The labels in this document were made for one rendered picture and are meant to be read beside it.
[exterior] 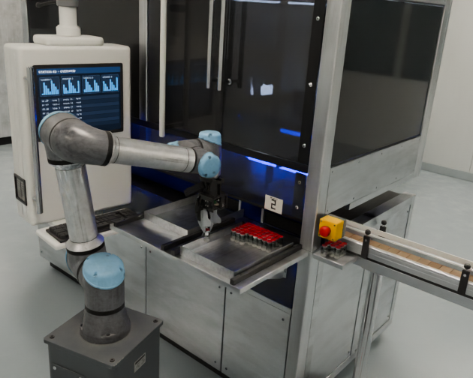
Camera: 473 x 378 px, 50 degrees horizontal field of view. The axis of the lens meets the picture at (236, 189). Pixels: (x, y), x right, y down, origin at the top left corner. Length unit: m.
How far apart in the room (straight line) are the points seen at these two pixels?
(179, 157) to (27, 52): 0.91
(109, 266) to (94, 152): 0.35
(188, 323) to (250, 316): 0.43
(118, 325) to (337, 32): 1.15
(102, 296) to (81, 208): 0.26
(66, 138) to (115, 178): 1.10
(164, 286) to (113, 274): 1.17
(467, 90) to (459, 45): 0.51
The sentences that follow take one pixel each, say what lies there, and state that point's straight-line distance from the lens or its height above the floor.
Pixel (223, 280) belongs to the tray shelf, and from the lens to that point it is 1.73.
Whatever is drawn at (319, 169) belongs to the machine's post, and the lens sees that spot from 1.86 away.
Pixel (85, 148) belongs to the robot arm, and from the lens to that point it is 1.38.
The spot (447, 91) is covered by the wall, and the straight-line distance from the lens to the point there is 6.50.
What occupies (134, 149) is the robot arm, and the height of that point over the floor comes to 1.36.
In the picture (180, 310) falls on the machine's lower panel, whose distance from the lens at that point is 2.64.
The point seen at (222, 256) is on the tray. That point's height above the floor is 0.88.
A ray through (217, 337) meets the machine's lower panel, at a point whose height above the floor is 0.27.
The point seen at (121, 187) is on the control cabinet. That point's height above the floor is 0.90.
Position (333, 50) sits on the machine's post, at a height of 1.62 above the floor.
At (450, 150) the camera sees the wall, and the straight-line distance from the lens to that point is 6.57.
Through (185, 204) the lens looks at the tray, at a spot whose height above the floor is 0.89.
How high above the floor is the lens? 1.74
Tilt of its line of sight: 19 degrees down
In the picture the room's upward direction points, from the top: 4 degrees clockwise
